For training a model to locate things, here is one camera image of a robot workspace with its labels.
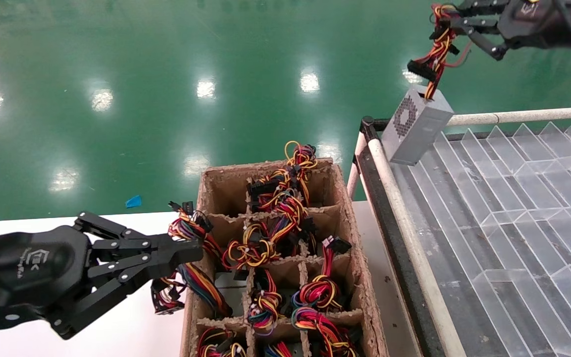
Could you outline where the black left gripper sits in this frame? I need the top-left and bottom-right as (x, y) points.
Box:
(0, 226), (204, 340)

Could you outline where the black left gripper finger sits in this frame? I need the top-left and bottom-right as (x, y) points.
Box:
(73, 212), (204, 259)

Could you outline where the multicoloured wire bundle outside box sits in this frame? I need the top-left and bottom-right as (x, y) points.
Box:
(151, 262), (246, 318)

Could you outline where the silver power supply with wires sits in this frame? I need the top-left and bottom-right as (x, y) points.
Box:
(263, 341), (293, 357)
(289, 236), (351, 312)
(222, 222), (281, 271)
(243, 141), (317, 200)
(381, 2), (470, 166)
(196, 326), (246, 357)
(266, 192), (317, 243)
(246, 268), (285, 335)
(290, 306), (358, 357)

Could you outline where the long white cart rail pipe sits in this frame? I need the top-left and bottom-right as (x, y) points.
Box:
(445, 106), (571, 127)

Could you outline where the white cart leg pipe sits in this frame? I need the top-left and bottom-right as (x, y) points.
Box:
(346, 133), (367, 199)

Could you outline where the clear acrylic divider tray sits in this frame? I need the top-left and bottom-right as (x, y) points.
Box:
(390, 119), (571, 357)

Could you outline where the multicoloured wire bundle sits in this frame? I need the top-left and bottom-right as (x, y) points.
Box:
(167, 201), (223, 259)

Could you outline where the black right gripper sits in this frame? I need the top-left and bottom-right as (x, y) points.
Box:
(447, 0), (564, 61)

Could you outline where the brown cardboard divider box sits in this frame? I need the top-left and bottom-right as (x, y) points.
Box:
(180, 158), (384, 357)

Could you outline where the white cart side pipe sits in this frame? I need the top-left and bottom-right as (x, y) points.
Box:
(367, 139), (467, 357)

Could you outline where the black pipe corner connector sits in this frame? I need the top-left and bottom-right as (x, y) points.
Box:
(359, 116), (395, 142)

